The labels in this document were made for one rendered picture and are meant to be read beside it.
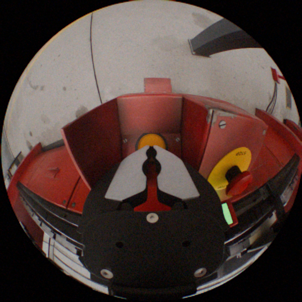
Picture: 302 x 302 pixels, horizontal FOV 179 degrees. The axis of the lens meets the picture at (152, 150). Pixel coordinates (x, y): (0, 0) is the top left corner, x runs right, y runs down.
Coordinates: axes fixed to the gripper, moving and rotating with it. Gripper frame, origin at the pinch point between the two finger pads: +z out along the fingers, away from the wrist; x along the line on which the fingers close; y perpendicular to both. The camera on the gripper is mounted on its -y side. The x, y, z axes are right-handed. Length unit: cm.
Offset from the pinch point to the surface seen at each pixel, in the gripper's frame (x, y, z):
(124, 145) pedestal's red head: -4.0, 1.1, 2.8
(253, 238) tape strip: 36.3, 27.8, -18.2
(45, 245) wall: -629, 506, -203
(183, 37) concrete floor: 27, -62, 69
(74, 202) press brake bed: -27.7, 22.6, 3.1
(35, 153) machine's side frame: -173, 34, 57
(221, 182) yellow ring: 9.0, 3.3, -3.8
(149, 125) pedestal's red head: -0.2, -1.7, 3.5
